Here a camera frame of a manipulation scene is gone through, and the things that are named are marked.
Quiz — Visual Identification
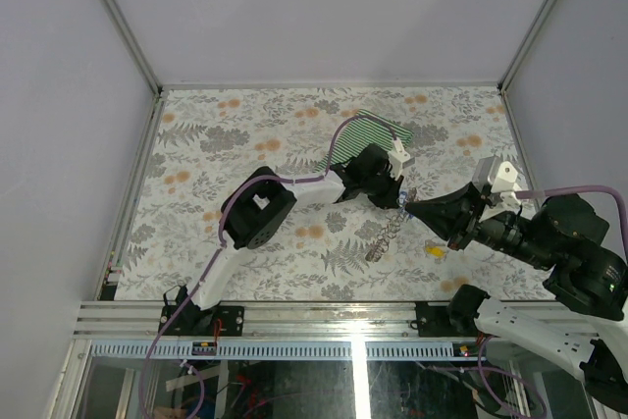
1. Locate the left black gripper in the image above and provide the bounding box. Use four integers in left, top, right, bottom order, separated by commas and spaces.
358, 163, 400, 207

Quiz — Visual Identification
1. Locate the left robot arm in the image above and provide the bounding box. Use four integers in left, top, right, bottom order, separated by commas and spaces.
159, 138, 411, 344

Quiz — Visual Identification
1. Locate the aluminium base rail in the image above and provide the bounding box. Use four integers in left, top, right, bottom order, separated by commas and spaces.
73, 301, 482, 360

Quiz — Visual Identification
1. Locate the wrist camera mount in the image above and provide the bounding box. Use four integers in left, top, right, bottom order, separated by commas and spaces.
388, 138, 414, 181
472, 156, 522, 222

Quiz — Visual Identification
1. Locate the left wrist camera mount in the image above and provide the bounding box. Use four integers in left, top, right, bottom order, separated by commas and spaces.
388, 138, 414, 181

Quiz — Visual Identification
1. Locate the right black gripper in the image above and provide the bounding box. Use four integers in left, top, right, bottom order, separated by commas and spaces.
401, 178, 554, 267

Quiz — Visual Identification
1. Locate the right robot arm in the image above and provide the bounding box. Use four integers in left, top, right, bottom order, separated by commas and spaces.
405, 183, 627, 413

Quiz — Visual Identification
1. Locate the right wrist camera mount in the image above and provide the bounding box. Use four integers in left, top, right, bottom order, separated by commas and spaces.
472, 156, 522, 222

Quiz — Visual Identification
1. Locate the yellow key tag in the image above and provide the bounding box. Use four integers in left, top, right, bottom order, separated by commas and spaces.
424, 240, 446, 259

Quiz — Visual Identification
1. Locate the blue key tag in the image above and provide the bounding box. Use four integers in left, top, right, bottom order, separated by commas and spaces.
397, 190, 412, 218

